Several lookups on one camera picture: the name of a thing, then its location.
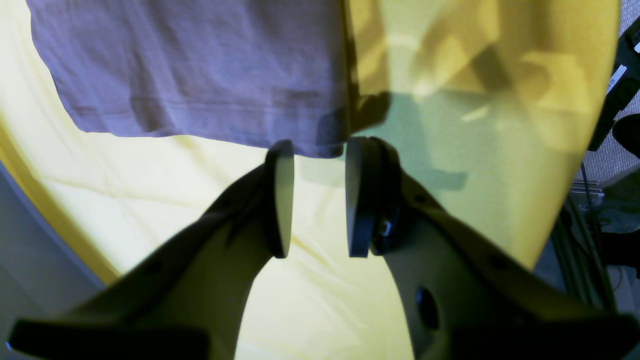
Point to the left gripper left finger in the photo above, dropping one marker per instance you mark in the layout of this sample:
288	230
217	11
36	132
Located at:
186	300

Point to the brown T-shirt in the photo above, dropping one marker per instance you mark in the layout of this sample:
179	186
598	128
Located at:
250	72

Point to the black power adapter brick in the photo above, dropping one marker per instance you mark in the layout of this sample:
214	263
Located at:
624	83

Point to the yellow tablecloth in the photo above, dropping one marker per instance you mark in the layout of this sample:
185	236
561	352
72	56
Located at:
492	106

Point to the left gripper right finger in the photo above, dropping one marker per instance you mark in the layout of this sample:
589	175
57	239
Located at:
462	296

